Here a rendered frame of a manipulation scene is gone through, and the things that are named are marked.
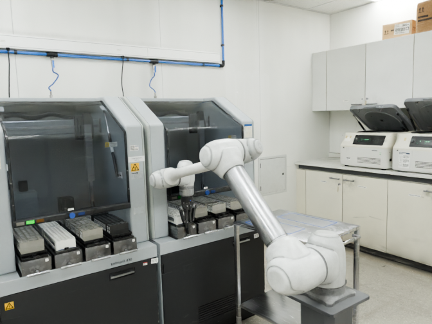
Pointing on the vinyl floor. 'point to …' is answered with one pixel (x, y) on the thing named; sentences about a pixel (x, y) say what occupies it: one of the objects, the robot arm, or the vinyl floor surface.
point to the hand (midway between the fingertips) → (188, 227)
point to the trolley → (290, 310)
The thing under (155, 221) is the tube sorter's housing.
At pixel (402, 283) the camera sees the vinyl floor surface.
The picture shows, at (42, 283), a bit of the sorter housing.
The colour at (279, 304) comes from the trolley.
